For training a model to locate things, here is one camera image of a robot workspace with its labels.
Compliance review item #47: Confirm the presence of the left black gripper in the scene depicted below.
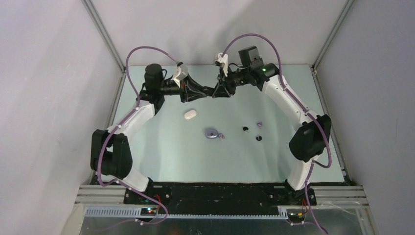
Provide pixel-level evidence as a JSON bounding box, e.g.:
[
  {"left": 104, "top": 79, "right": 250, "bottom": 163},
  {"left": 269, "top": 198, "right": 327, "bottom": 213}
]
[{"left": 158, "top": 73, "right": 207, "bottom": 103}]

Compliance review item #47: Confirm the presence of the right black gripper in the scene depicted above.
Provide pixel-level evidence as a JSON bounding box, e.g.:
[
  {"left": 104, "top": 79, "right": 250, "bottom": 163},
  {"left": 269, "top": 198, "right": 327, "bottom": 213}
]
[{"left": 213, "top": 65, "right": 251, "bottom": 98}]

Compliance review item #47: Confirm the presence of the white earbud charging case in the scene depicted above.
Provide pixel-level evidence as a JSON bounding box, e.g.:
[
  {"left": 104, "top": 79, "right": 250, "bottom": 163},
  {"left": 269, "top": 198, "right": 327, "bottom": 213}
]
[{"left": 184, "top": 109, "right": 197, "bottom": 120}]

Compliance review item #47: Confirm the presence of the purple earbud charging case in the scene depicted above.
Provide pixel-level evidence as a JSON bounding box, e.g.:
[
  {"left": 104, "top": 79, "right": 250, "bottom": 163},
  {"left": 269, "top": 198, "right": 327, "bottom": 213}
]
[{"left": 205, "top": 128, "right": 219, "bottom": 139}]

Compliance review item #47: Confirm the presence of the black earbud charging case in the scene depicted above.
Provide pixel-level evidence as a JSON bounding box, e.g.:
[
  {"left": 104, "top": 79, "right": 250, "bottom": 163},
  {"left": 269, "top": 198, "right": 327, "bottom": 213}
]
[{"left": 203, "top": 86, "right": 215, "bottom": 96}]

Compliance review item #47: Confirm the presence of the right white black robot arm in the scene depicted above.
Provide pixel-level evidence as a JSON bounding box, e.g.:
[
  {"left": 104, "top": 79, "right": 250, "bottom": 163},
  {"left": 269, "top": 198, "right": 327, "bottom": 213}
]
[{"left": 212, "top": 46, "right": 331, "bottom": 205}]

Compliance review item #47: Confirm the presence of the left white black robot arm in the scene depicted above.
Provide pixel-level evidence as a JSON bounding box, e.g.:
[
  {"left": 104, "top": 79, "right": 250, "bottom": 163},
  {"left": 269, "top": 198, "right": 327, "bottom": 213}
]
[{"left": 90, "top": 63, "right": 213, "bottom": 204}]

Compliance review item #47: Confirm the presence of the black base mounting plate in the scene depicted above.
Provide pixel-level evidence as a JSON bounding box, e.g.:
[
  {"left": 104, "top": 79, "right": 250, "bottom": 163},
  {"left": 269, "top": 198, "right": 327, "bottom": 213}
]
[{"left": 123, "top": 182, "right": 317, "bottom": 217}]

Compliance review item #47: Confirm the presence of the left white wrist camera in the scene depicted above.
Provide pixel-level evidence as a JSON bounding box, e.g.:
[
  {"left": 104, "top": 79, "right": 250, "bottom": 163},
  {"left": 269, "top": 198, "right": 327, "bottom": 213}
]
[{"left": 172, "top": 64, "right": 188, "bottom": 88}]

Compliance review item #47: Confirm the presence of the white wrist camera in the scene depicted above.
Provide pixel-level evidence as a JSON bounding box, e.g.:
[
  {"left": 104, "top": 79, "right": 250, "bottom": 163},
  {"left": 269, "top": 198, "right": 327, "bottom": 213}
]
[
  {"left": 214, "top": 52, "right": 229, "bottom": 69},
  {"left": 172, "top": 64, "right": 188, "bottom": 88}
]

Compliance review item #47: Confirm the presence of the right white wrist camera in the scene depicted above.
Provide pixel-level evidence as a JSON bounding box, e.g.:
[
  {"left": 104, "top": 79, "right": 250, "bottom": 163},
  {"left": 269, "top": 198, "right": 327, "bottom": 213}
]
[{"left": 214, "top": 52, "right": 229, "bottom": 69}]

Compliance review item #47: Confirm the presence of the left aluminium frame post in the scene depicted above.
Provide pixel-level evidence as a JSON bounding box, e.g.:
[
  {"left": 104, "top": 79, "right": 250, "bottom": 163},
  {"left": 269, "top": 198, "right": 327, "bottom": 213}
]
[{"left": 81, "top": 0, "right": 125, "bottom": 72}]

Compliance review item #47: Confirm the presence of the aluminium frame post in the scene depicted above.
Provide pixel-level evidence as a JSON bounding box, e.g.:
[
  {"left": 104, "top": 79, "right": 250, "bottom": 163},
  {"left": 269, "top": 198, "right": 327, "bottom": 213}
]
[
  {"left": 81, "top": 0, "right": 125, "bottom": 72},
  {"left": 311, "top": 0, "right": 356, "bottom": 74}
]

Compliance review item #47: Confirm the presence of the grey slotted cable duct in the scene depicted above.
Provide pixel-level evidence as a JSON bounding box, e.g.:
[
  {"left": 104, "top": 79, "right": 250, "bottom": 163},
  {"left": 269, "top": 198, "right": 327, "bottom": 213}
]
[{"left": 84, "top": 207, "right": 289, "bottom": 220}]

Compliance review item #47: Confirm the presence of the aluminium front frame rail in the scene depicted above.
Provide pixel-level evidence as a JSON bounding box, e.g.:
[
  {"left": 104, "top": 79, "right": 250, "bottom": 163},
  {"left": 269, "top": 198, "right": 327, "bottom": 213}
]
[{"left": 74, "top": 185, "right": 369, "bottom": 209}]

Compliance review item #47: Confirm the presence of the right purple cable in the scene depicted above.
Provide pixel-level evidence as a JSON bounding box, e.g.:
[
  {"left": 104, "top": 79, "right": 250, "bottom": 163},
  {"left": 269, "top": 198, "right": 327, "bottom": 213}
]
[{"left": 221, "top": 33, "right": 333, "bottom": 235}]

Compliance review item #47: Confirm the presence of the right aluminium frame post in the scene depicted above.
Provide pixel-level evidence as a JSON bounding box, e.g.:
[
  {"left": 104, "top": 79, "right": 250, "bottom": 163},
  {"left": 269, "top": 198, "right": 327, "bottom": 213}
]
[{"left": 311, "top": 0, "right": 356, "bottom": 74}]

